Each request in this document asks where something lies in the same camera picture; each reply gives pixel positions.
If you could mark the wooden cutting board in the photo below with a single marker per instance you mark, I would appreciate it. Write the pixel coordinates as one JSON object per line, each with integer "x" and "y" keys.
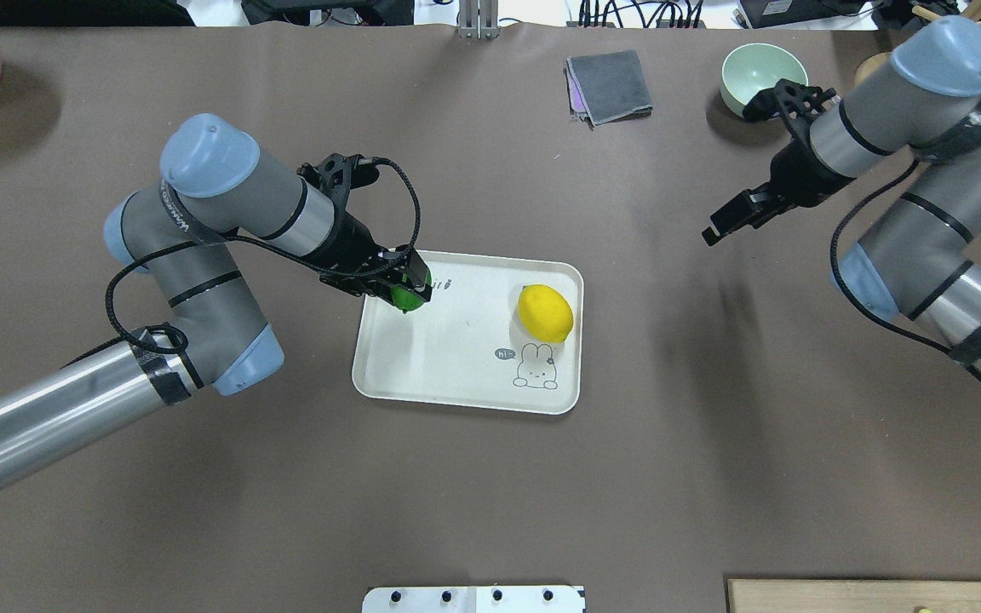
{"x": 784, "y": 595}

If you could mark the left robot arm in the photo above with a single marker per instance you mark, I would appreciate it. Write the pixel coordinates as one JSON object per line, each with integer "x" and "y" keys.
{"x": 184, "y": 318}

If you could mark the green lime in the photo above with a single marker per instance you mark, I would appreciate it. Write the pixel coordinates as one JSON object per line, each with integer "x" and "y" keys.
{"x": 408, "y": 300}

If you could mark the yellow lemon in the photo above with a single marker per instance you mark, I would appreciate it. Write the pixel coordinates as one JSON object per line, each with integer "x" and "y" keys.
{"x": 545, "y": 313}

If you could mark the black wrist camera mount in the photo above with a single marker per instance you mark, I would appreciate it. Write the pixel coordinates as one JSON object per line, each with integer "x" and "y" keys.
{"x": 337, "y": 175}

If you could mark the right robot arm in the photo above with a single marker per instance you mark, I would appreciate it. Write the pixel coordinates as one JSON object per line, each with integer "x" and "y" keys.
{"x": 911, "y": 262}

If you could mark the white camera pole base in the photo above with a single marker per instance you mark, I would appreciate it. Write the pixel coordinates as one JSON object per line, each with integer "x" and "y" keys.
{"x": 489, "y": 598}

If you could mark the cream serving tray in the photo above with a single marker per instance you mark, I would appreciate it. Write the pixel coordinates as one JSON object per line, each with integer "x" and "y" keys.
{"x": 466, "y": 347}

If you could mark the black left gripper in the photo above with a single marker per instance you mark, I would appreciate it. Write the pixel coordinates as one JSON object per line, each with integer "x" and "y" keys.
{"x": 349, "y": 243}

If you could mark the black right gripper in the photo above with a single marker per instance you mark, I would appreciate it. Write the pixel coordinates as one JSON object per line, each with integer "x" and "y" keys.
{"x": 800, "y": 169}

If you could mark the pale green bowl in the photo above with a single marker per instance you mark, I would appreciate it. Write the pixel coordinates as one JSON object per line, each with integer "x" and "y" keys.
{"x": 750, "y": 68}

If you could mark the grey folded cloth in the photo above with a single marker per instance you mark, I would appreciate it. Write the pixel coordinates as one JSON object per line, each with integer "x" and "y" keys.
{"x": 604, "y": 88}

